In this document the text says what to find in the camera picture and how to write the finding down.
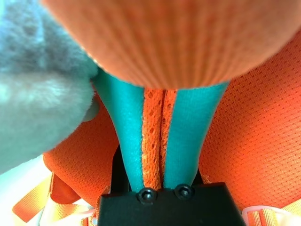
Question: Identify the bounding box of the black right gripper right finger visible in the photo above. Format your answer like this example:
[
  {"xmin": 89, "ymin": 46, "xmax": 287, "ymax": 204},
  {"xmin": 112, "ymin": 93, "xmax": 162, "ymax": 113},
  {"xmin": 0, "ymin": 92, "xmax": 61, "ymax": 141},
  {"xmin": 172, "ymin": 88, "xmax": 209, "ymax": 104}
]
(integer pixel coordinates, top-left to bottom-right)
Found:
[{"xmin": 193, "ymin": 168, "xmax": 205, "ymax": 185}]

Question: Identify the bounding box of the grey white plush toy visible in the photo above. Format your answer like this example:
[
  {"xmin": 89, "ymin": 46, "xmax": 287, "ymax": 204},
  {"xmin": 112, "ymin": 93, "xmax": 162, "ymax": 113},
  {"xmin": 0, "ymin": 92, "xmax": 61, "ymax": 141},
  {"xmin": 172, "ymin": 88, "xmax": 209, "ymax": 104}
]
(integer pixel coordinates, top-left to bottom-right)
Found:
[{"xmin": 0, "ymin": 0, "xmax": 101, "ymax": 176}]

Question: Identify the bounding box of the green and orange backpack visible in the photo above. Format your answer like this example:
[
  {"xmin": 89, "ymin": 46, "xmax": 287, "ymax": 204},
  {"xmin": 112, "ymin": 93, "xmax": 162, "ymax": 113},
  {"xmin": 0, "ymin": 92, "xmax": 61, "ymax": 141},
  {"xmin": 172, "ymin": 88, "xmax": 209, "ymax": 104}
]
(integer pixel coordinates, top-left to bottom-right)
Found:
[{"xmin": 11, "ymin": 0, "xmax": 301, "ymax": 226}]

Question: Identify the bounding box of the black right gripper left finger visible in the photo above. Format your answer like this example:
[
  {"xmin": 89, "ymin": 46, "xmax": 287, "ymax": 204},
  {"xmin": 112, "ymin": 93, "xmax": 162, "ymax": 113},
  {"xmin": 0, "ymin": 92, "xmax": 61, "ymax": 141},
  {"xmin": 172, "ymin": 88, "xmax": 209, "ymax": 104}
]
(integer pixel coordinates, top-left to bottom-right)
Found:
[{"xmin": 111, "ymin": 140, "xmax": 132, "ymax": 195}]

